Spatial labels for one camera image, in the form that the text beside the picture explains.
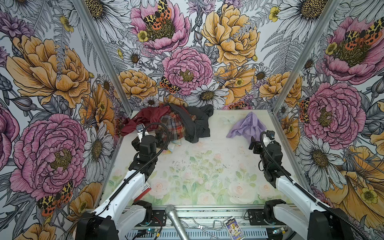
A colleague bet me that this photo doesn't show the lavender cloth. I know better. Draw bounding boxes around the lavender cloth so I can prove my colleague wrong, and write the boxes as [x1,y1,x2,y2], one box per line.
[226,112,267,144]

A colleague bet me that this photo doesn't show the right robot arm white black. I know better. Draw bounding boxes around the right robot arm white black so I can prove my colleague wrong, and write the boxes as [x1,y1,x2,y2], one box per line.
[248,131,366,240]

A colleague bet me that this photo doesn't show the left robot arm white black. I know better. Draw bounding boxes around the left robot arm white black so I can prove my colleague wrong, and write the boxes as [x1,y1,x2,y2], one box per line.
[74,124,160,240]

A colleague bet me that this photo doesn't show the pastel patterned cloth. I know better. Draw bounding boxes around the pastel patterned cloth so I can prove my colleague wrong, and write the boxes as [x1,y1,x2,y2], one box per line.
[163,139,182,154]

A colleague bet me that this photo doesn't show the plaid cloth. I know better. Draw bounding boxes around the plaid cloth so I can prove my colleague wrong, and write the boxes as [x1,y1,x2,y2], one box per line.
[155,112,187,148]

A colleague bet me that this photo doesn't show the maroon cloth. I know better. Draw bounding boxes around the maroon cloth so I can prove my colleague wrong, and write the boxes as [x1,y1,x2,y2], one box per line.
[121,106,171,136]

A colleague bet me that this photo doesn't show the dark grey cloth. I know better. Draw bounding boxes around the dark grey cloth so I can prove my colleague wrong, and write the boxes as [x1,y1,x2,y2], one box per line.
[168,104,214,144]

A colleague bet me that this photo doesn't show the red white label tag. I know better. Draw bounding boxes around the red white label tag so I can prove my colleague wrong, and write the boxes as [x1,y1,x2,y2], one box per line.
[133,183,151,202]

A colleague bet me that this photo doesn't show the silver microphone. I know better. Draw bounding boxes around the silver microphone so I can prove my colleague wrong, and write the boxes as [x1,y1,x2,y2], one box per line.
[165,205,190,240]

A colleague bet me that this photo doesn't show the colourful card packet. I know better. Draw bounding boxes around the colourful card packet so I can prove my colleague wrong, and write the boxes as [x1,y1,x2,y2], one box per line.
[224,217,245,240]

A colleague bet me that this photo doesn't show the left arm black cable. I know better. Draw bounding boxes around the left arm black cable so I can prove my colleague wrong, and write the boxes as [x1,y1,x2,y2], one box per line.
[107,122,172,202]

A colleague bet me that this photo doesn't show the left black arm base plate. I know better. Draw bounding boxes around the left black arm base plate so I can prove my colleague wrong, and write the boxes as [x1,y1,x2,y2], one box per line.
[141,210,167,227]

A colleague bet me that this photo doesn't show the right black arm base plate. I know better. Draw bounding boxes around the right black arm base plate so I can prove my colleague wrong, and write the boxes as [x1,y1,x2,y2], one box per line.
[246,209,269,226]

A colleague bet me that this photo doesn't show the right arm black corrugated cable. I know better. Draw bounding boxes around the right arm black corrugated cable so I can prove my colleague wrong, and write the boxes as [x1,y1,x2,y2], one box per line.
[259,130,373,240]

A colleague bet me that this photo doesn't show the right aluminium frame post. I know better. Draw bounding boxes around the right aluminium frame post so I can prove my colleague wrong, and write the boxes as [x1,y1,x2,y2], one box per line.
[272,0,343,115]

